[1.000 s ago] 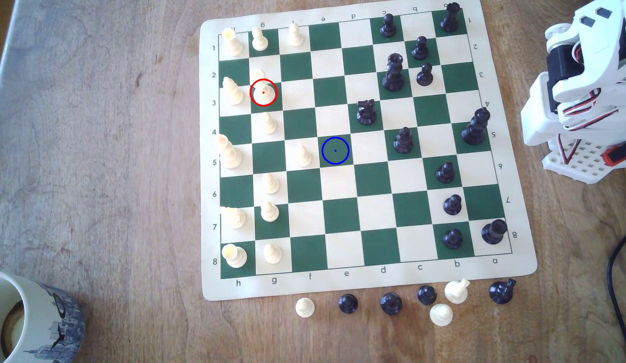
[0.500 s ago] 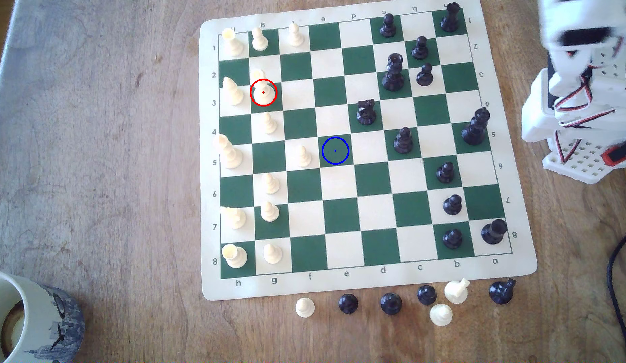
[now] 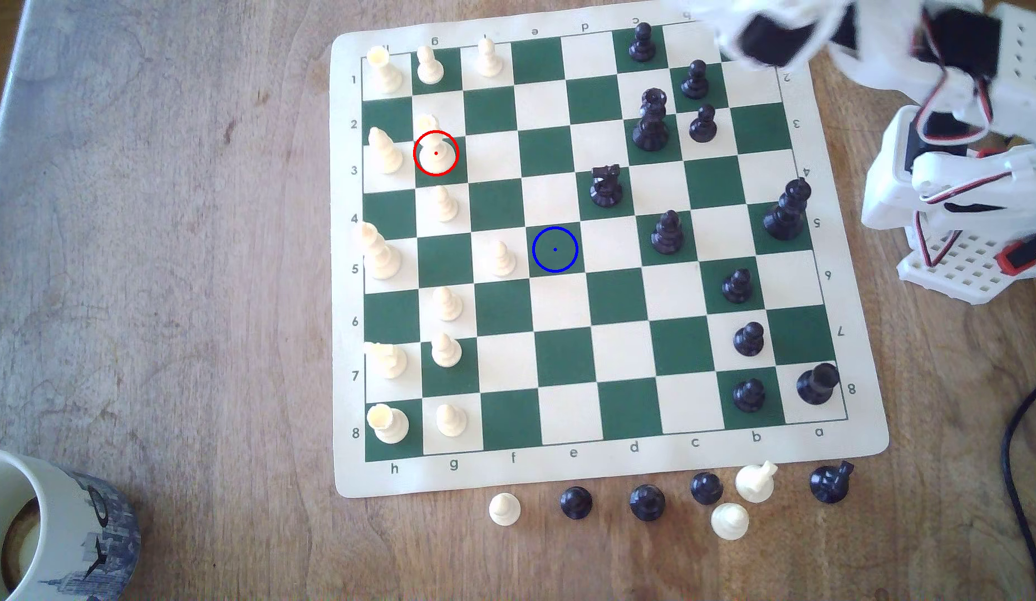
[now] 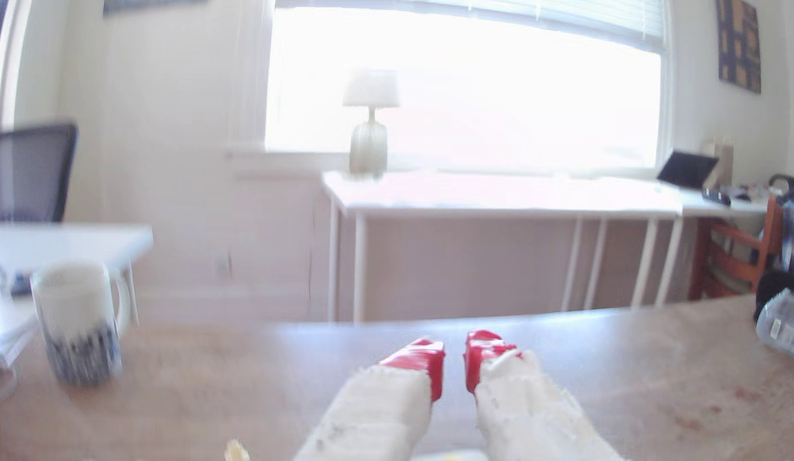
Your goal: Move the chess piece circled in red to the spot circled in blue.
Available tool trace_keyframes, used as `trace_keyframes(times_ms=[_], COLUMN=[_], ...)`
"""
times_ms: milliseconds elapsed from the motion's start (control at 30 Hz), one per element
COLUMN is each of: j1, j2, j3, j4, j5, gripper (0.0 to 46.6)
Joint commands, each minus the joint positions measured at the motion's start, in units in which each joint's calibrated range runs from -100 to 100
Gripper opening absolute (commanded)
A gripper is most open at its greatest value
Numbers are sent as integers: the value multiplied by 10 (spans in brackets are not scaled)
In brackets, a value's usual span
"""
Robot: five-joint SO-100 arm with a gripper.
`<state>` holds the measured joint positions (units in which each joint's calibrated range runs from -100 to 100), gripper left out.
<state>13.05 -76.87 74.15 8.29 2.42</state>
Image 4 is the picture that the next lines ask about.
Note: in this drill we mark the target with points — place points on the dark clothes on chair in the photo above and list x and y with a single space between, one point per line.
793 224

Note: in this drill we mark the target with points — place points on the black bag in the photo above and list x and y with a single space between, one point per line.
777 282

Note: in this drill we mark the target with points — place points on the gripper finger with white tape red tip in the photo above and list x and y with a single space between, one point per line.
384 410
525 410

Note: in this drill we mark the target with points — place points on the clear plastic bottle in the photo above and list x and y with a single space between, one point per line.
784 323

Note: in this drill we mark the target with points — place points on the dark framed wall picture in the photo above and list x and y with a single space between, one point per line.
147 5

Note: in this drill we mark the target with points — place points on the white mug with skyline print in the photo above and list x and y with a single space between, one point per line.
77 320

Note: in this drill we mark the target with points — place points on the red wooden chair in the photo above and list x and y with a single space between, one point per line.
729 266

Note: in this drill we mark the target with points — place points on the black mesh office chair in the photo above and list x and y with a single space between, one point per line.
29 173

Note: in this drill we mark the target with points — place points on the brown patchwork wall art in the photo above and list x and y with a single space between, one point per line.
739 45

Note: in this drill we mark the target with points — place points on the bright window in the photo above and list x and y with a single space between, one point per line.
473 102

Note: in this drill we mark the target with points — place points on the beige box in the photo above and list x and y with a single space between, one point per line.
724 163

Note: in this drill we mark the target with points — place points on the black laptop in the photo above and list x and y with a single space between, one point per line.
686 170

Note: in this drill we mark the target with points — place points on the small white table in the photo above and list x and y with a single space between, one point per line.
64 246

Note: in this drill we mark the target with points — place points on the long white desk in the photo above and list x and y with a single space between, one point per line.
499 195

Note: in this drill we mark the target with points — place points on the white table lamp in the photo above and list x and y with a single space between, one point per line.
369 144

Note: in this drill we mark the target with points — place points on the white window blinds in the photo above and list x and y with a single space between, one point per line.
563 19

